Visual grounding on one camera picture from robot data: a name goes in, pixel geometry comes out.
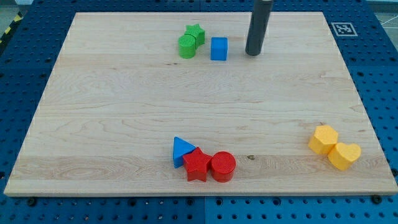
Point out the blue triangle block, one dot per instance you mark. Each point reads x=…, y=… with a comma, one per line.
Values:
x=181, y=148

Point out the red star block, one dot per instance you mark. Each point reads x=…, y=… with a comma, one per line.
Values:
x=197, y=164

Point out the red cylinder block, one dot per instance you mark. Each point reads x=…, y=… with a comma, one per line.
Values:
x=223, y=165

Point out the blue cube block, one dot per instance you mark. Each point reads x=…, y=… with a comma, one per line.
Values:
x=219, y=48

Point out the green cylinder block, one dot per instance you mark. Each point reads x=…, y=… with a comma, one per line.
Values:
x=186, y=46

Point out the green star block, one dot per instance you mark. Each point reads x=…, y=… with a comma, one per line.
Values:
x=197, y=32

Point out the light wooden board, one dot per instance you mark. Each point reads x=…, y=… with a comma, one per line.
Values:
x=119, y=93

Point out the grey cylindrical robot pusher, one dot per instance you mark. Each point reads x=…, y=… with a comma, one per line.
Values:
x=258, y=25

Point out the yellow hexagon block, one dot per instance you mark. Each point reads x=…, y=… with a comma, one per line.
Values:
x=323, y=139

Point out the yellow heart block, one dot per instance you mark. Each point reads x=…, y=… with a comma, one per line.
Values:
x=343, y=156

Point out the white fiducial marker tag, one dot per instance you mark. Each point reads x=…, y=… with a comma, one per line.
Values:
x=344, y=29

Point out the yellow black hazard tape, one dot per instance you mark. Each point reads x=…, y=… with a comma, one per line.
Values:
x=11, y=29

